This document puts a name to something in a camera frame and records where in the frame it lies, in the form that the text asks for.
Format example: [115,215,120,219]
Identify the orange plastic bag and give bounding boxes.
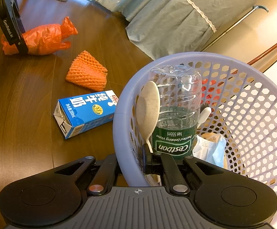
[1,17,78,55]

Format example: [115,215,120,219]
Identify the beige plastic spoon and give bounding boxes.
[136,81,160,153]

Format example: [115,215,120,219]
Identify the blue surgical face mask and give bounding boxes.
[193,136,226,168]

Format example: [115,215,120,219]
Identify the white brush handle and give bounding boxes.
[197,102,211,128]

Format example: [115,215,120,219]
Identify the blue milk carton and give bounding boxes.
[53,90,118,139]

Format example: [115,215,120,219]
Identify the clear plastic water bottle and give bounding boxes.
[149,65,202,159]

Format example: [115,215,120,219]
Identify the orange foam fruit net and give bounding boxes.
[65,51,108,92]

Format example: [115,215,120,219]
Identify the lavender plastic mesh basket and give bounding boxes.
[112,52,277,226]

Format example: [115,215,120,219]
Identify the brown paper wrapper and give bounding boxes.
[201,132,222,143]

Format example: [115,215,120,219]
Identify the red broom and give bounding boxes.
[200,32,277,106]

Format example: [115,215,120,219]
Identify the metal dustpan handle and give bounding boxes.
[200,5,270,52]

